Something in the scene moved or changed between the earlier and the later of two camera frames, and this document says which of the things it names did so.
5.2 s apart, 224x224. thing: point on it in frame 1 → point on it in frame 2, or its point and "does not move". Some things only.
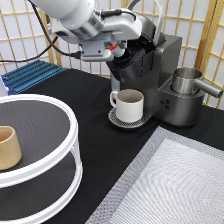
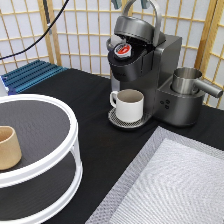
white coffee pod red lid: [113, 46] → [123, 50]
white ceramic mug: [129, 104] does not move
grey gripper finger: [120, 43] → [144, 4]
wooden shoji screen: [199, 24] does not move
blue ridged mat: [30, 75] does not move
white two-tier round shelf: [48, 179] does not move
